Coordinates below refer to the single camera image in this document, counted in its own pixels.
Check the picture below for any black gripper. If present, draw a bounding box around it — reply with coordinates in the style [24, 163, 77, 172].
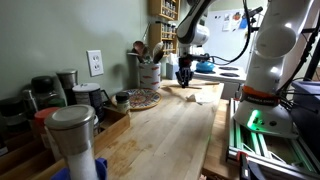
[175, 56, 194, 88]

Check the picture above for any brown wooden spoon in crock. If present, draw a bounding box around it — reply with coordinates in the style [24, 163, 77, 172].
[132, 40, 146, 58]

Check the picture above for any blue kettle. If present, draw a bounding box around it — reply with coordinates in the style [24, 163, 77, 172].
[195, 60, 216, 74]

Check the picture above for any dark spatula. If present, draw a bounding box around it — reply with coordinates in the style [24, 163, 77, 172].
[153, 49, 165, 64]

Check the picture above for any white crock with orange fish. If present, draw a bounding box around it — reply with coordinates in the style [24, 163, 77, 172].
[138, 62, 162, 92]

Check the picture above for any pale spatula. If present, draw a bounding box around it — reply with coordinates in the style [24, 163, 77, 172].
[152, 41, 165, 63]

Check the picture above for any white stove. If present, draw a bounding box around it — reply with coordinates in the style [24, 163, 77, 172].
[191, 63, 248, 99]

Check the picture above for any white fridge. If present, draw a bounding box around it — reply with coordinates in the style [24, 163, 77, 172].
[203, 8, 258, 68]

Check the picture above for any small jar with black lid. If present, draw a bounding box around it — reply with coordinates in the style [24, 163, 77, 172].
[115, 91, 131, 115]

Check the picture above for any blue paper note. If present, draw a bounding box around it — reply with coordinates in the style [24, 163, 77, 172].
[238, 17, 251, 30]

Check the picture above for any wooden spice tray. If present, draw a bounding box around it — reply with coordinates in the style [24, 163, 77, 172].
[0, 103, 131, 180]

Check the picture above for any black and orange clamp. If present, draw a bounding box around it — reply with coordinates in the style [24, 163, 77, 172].
[238, 151, 268, 180]

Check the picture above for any grinder with silver cap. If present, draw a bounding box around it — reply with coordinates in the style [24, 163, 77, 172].
[55, 68, 79, 106]

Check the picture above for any blue plastic object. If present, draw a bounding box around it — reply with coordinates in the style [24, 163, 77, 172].
[49, 157, 109, 180]

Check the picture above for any large salt shaker silver cap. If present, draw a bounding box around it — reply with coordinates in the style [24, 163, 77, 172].
[44, 103, 101, 180]

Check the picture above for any dark control box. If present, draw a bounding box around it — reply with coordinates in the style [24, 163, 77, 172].
[289, 81, 320, 158]

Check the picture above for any glass jar with black lid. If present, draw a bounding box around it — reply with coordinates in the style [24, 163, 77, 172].
[30, 75, 66, 109]

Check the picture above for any jar with red lid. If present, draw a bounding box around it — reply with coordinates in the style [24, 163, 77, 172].
[34, 106, 63, 149]

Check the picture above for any thin glass bottle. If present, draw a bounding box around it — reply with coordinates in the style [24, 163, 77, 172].
[21, 88, 38, 121]

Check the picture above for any dark squat jar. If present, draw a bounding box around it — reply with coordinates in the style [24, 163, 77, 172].
[0, 96, 31, 134]

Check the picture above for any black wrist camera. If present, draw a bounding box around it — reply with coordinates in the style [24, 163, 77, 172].
[189, 53, 212, 63]

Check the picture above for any wooden wall spice rack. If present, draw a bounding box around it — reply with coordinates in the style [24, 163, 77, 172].
[148, 21, 179, 56]
[148, 0, 181, 21]

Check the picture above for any small black frame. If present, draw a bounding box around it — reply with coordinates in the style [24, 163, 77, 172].
[99, 89, 113, 106]

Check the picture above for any white wall outlet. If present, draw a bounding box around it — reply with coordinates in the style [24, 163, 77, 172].
[86, 49, 105, 78]

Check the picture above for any aluminium rail frame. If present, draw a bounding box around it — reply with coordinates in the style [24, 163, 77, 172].
[226, 98, 320, 180]

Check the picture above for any black camera on stand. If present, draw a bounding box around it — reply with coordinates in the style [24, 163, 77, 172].
[245, 6, 264, 33]

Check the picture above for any thin black cables bundle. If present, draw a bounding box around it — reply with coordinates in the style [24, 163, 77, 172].
[276, 13, 320, 99]

